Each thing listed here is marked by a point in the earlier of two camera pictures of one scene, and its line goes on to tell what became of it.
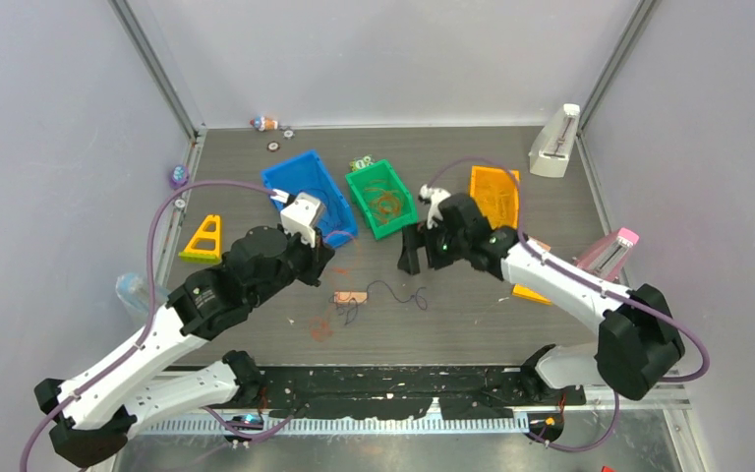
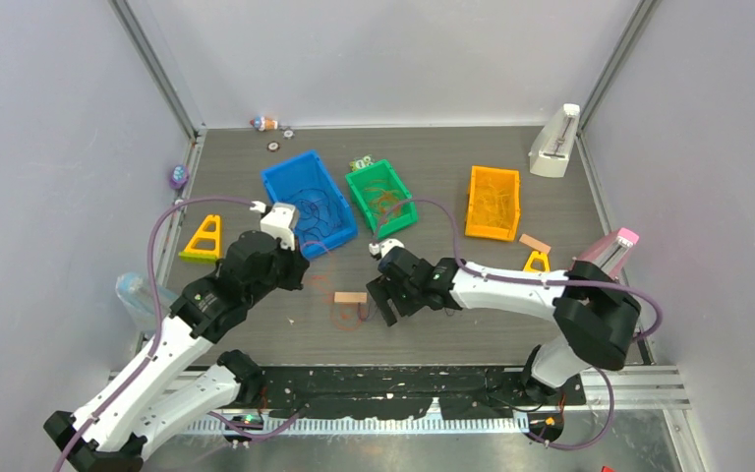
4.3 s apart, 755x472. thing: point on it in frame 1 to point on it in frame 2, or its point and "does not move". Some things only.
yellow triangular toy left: [192, 255] does not move
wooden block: [350, 296] does not move
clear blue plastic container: [132, 290] does not move
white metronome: [551, 150] does not move
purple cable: [342, 299] to [358, 304]
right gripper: [415, 237] to [383, 288]
